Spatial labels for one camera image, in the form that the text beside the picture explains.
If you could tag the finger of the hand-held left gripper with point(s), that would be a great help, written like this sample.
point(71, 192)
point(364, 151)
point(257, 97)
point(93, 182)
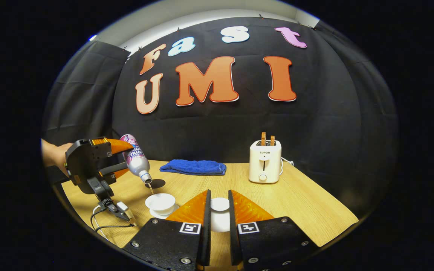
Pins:
point(117, 146)
point(117, 170)

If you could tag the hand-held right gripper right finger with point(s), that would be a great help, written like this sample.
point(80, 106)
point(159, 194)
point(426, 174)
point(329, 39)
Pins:
point(234, 233)

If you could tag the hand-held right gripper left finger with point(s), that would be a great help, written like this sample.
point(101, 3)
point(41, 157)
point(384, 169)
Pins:
point(205, 233)

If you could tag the white teacup lid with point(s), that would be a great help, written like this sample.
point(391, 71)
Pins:
point(220, 220)

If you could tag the silver water bottle red label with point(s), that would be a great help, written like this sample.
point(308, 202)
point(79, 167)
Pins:
point(137, 160)

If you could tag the dark round coaster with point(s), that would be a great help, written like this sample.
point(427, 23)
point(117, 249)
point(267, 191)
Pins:
point(159, 183)

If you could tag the white teacup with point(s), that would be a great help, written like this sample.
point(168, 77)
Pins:
point(160, 203)

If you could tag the white saucer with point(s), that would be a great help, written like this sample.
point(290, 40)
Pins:
point(155, 215)

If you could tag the black backdrop cloth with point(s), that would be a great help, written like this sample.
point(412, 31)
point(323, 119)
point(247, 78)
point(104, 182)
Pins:
point(258, 113)
point(81, 98)

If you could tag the blue towel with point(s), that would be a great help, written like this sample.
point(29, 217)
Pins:
point(194, 167)

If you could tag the white toaster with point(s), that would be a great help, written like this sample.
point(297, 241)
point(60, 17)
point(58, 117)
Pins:
point(265, 165)

